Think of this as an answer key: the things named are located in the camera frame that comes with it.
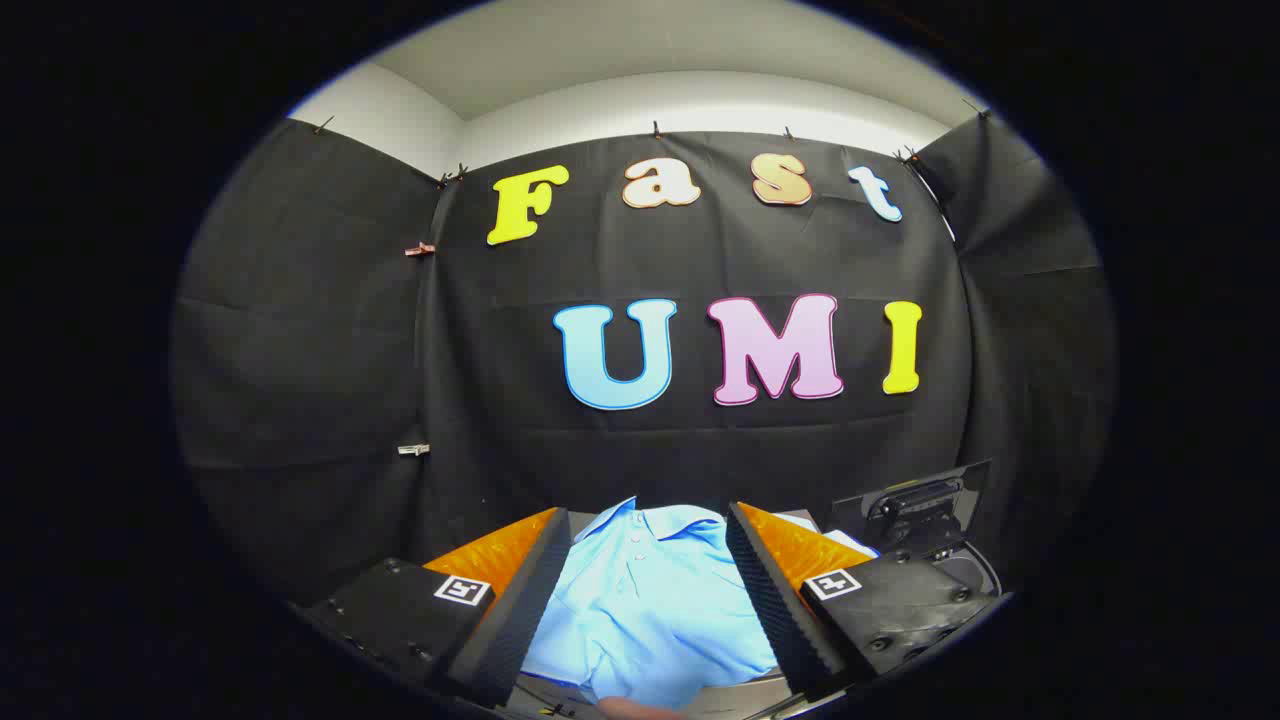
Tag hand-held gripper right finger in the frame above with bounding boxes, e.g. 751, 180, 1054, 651
725, 500, 1003, 701

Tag light blue polo shirt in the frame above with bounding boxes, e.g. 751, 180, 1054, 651
520, 497, 781, 711

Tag dark grey cabinet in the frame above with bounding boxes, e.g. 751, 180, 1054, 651
515, 508, 826, 719

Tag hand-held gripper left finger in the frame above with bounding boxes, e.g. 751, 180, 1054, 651
298, 506, 574, 709

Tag black backdrop cloth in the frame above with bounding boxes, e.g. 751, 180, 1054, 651
170, 105, 1116, 611

